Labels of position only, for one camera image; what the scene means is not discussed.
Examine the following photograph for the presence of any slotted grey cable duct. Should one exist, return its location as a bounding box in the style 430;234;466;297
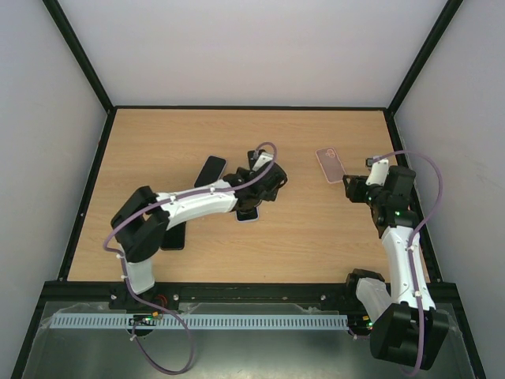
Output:
49;313;348;331

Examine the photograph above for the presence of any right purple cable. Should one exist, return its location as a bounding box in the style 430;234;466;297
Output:
350;149;443;376

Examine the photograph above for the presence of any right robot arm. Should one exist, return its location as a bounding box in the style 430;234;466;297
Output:
343;159;449;373

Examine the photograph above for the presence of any purple cable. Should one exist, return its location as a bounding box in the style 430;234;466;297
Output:
103;141;278;374
350;149;443;376

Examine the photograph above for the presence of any black phone in black case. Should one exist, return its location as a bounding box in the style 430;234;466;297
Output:
160;222;186;251

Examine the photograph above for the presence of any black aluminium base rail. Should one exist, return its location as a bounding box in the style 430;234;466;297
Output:
41;280;458;313

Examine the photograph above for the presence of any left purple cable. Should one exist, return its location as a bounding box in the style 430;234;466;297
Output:
103;141;278;374

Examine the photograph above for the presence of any pink phone case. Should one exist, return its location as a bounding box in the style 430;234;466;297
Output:
316;147;346;184

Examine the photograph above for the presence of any black cage frame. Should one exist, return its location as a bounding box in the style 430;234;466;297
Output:
0;0;505;379

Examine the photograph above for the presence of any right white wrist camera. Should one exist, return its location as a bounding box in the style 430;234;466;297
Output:
365;157;389;186

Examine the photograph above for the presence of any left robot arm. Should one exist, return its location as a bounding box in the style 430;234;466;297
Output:
103;149;288;301

